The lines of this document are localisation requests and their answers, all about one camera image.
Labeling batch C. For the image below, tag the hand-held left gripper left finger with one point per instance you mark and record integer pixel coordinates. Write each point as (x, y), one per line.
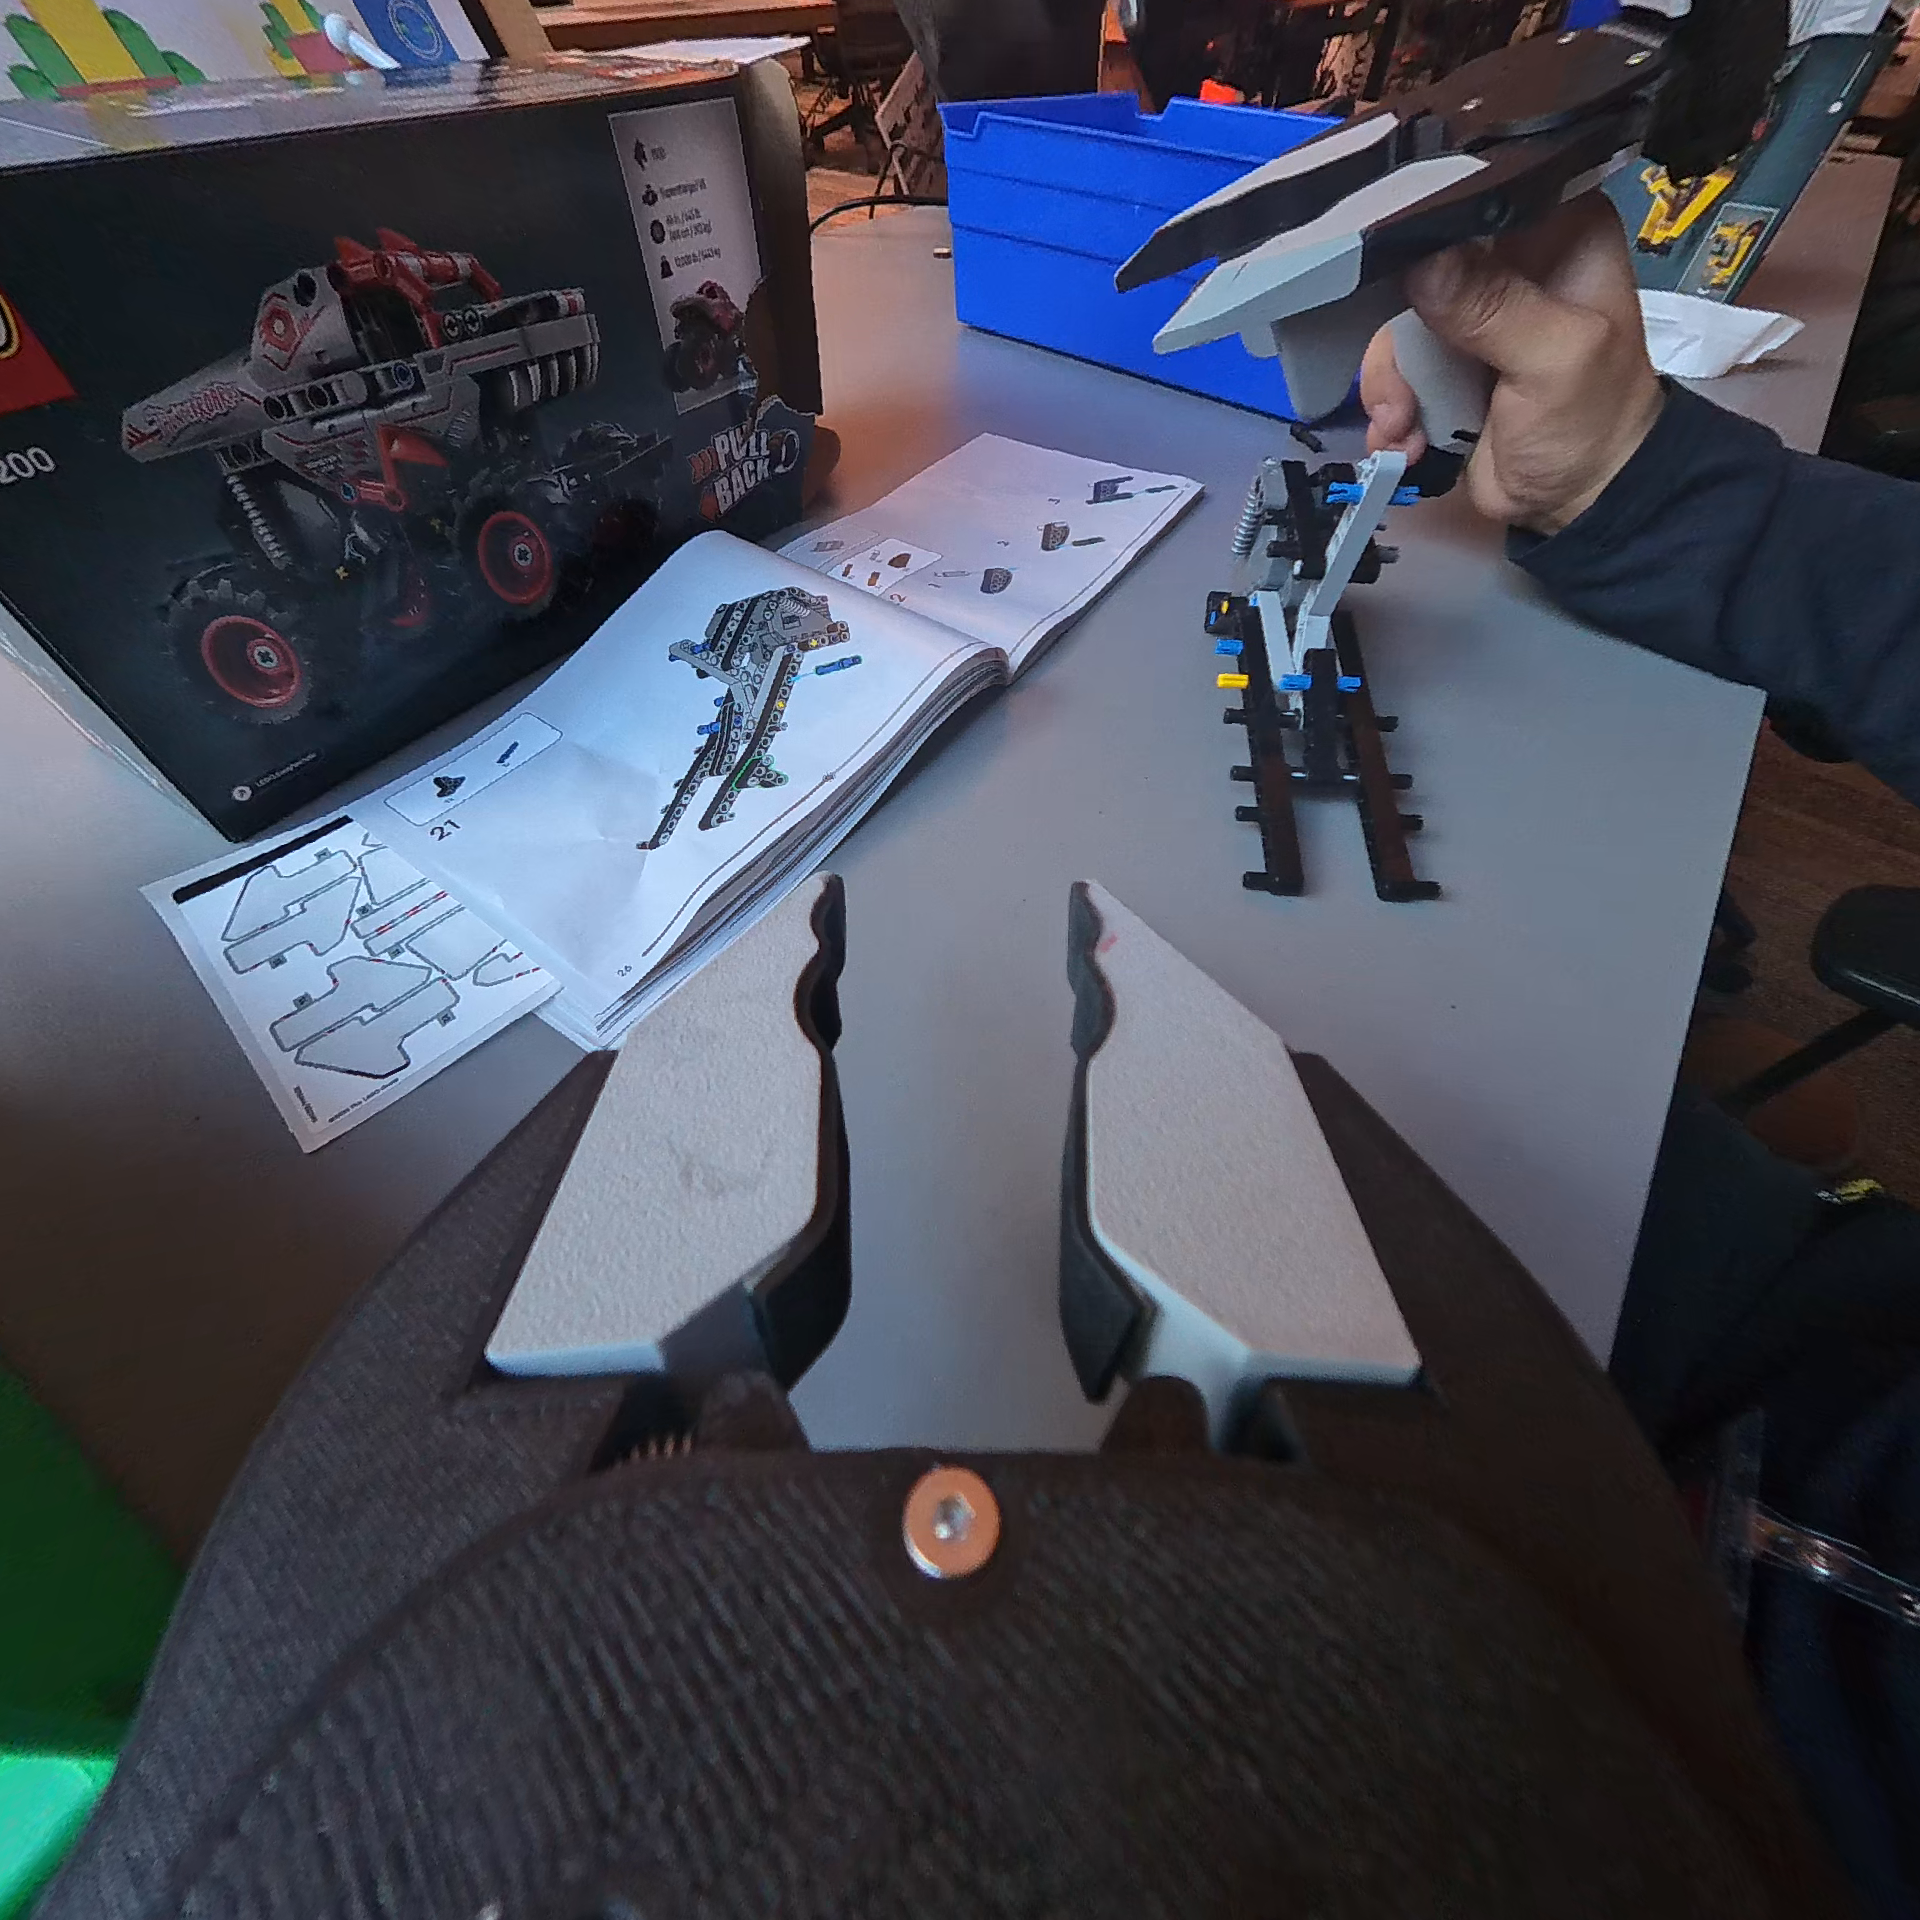
(675, 1170)

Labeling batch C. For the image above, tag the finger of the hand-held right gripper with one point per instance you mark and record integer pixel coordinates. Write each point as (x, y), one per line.
(1298, 173)
(1320, 278)

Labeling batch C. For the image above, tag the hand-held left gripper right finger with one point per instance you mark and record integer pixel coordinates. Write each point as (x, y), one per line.
(1231, 1185)

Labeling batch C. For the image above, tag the black grey lego chassis assembly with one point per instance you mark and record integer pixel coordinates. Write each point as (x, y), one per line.
(1320, 720)

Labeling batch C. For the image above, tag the person's right forearm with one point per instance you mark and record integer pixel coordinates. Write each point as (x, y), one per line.
(1754, 570)

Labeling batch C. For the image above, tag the dark lego box yellow print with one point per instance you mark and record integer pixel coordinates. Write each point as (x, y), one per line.
(1801, 150)

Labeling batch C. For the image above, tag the open lego instruction booklet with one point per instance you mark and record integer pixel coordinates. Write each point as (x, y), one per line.
(721, 720)

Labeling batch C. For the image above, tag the black monster truck lego box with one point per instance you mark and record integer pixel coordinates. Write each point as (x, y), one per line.
(374, 451)

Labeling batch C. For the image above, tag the colourful lego box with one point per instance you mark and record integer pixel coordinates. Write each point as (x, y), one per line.
(135, 45)

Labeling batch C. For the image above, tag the person's right hand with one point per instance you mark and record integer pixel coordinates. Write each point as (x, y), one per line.
(1545, 360)

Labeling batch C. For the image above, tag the blue plastic bin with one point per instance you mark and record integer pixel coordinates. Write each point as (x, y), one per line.
(1081, 241)

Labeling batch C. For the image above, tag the crumpled white paper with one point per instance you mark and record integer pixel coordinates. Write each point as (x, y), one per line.
(1711, 330)

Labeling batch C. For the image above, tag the white sticker sheet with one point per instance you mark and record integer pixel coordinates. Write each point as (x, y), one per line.
(344, 974)

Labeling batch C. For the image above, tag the person's dark clothing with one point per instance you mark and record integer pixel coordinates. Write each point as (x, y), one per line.
(1771, 1351)

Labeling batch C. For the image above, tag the black office chair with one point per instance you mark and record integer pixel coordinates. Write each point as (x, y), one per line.
(1868, 944)

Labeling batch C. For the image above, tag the clear badge holder clip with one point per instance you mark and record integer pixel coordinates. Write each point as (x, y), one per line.
(1822, 1553)

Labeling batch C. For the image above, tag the green plastic bin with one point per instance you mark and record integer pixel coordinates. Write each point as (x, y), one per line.
(74, 1620)

